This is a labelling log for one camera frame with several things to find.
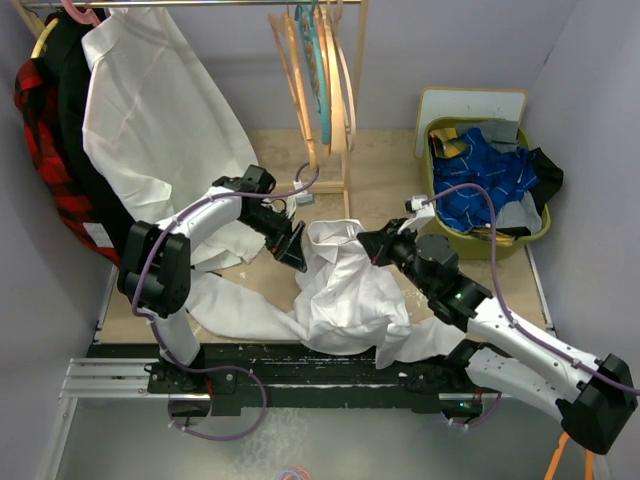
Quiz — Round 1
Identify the wooden hanger rightmost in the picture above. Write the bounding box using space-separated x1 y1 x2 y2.
330 1 356 152

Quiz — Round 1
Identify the red black plaid shirt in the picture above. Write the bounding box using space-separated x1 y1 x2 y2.
14 59 120 265

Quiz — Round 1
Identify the hanging white shirt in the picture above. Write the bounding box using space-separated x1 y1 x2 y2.
80 6 269 266

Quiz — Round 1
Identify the blue shirt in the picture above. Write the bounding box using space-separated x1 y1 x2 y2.
432 127 540 233

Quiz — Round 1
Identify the pink hanger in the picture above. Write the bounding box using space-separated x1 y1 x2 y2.
61 0 101 27

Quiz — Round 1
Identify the teal hanger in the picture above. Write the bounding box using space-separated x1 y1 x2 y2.
294 1 331 145

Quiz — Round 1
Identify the orange hanger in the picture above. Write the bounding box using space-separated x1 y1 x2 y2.
543 432 596 480

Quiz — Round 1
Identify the olive green laundry basket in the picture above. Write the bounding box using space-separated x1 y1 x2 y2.
414 117 551 260

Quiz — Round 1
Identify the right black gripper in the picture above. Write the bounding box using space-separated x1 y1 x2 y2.
358 218 435 297

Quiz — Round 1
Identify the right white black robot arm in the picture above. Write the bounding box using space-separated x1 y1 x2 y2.
357 219 639 455

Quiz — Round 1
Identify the grey cloth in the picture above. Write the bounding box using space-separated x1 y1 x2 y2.
480 120 519 145

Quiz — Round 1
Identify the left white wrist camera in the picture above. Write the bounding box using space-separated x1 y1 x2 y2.
293 181 314 206

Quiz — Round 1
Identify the white shirt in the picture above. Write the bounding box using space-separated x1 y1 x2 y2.
186 220 465 369
80 6 269 266

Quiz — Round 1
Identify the hanging black shirt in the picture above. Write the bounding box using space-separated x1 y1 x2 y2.
43 11 133 266

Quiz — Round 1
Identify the wooden clothes rack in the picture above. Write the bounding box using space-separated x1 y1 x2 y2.
12 1 369 217

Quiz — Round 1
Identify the wooden hanger leftmost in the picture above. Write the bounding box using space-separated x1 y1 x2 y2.
268 13 318 170

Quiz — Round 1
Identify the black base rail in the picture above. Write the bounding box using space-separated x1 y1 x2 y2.
87 343 497 419

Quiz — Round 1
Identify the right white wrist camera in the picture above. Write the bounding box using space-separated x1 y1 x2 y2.
399 195 435 232

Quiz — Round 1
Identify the wooden hanger middle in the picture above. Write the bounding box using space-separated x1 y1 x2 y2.
317 1 347 154

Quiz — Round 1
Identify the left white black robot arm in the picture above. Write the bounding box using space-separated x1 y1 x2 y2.
117 165 307 392

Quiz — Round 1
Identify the yellow hanger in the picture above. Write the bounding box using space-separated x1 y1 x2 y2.
30 17 59 59

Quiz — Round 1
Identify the black cloth in basket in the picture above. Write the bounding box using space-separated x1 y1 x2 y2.
517 147 564 215

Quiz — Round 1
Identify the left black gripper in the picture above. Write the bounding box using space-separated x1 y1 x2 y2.
239 206 307 273

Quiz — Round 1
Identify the wooden hanger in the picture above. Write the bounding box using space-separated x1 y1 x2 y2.
330 1 356 152
317 1 347 154
268 13 318 170

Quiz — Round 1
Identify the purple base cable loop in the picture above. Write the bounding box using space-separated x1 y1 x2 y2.
167 363 270 441

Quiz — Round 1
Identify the yellow black cloth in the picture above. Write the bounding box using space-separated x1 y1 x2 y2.
429 127 469 159

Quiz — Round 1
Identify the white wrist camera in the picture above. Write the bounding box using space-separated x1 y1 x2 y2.
399 195 435 232
293 181 314 206

